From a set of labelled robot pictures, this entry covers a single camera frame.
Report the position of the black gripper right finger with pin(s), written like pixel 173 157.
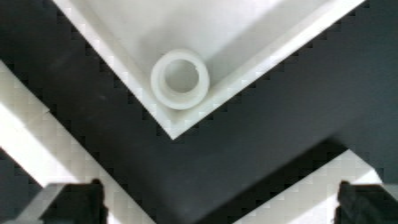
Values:
pixel 367 204

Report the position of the white square tabletop part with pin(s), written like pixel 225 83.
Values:
pixel 193 47

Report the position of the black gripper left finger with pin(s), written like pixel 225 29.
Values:
pixel 69 204

